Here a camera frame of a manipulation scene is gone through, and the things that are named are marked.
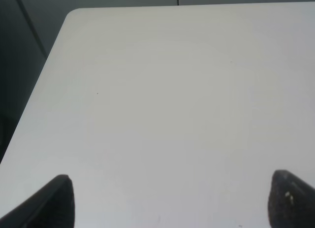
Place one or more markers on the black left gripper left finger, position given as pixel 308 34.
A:
pixel 53 206

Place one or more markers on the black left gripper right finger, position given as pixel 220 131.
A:
pixel 291 201

